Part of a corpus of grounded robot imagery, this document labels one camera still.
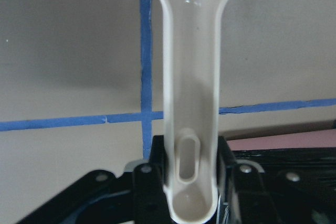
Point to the beige plastic dustpan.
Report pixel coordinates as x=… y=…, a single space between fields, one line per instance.
x=191 y=73

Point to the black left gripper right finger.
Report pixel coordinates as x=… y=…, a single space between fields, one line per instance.
x=242 y=194

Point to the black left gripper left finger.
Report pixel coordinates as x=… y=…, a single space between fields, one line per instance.
x=149 y=199

